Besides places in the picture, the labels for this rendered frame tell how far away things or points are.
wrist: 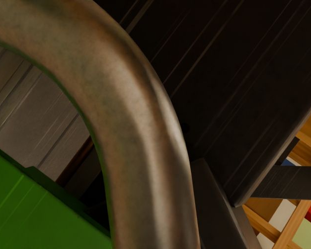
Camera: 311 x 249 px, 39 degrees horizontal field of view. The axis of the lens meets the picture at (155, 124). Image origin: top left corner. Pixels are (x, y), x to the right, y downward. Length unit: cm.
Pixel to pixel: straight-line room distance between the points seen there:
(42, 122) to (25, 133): 3
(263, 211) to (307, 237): 38
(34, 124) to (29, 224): 47
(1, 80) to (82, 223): 10
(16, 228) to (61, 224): 3
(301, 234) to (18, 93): 343
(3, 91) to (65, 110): 50
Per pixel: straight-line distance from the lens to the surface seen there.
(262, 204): 369
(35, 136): 76
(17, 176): 27
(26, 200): 27
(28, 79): 29
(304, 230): 370
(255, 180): 32
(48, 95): 71
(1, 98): 29
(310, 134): 103
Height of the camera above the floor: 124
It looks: 16 degrees down
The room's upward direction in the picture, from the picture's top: 127 degrees clockwise
